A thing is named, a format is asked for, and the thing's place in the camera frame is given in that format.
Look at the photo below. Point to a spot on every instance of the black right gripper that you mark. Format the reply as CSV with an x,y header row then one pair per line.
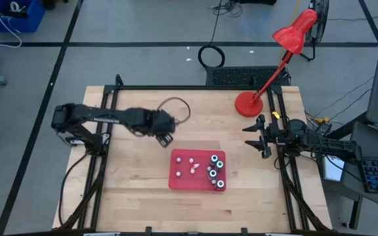
x,y
269,134

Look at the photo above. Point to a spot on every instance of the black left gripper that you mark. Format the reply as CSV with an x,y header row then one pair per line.
x,y
161,124

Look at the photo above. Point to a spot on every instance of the large green-tipped food coloring bottle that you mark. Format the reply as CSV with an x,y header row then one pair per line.
x,y
219,164

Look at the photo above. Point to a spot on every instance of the large blue-tipped food coloring bottle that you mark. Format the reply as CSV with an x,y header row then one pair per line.
x,y
213,159

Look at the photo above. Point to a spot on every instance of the small blue food coloring bottle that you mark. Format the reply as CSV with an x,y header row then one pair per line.
x,y
178,173

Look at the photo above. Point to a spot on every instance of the small orange food coloring bottle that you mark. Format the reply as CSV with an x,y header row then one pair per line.
x,y
193,168

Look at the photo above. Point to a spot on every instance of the large black-tipped food coloring bottle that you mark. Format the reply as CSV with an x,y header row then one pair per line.
x,y
212,173

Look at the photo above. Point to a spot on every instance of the large purple-tipped food coloring bottle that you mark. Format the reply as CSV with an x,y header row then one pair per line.
x,y
220,184

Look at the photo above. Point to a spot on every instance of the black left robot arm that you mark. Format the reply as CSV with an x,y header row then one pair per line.
x,y
110,117

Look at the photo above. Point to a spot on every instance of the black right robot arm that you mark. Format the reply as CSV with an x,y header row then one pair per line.
x,y
333,145

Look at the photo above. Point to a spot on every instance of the yellow tape tag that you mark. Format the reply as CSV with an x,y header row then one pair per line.
x,y
275,115

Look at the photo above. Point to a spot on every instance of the red desk lamp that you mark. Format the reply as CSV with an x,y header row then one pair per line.
x,y
249,105

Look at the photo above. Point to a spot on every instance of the black perforated floor mat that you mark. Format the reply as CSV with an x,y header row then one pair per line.
x,y
241,76

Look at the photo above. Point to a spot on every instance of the pink translucent plastic bin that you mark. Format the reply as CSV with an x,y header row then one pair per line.
x,y
189,183

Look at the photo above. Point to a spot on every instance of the white printed paper sheet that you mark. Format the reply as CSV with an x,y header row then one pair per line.
x,y
333,170

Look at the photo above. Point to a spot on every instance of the gray keyboard desk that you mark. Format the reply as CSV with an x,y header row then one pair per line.
x,y
376,144

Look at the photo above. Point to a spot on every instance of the black floor fan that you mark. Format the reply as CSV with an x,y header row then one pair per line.
x,y
322,23

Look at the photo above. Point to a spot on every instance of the blue plastic crate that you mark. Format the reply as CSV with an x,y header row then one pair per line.
x,y
31,19

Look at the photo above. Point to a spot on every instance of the black metal table frame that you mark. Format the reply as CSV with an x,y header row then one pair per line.
x,y
192,87

